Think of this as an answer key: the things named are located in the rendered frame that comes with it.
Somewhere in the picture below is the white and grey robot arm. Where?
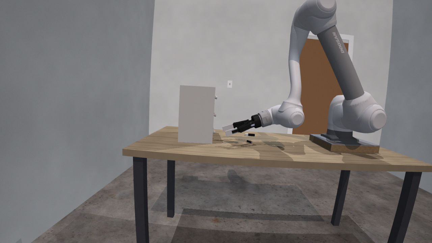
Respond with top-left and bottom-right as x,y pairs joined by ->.
258,0 -> 387,142

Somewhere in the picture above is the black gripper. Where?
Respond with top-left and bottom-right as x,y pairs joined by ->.
222,114 -> 262,136

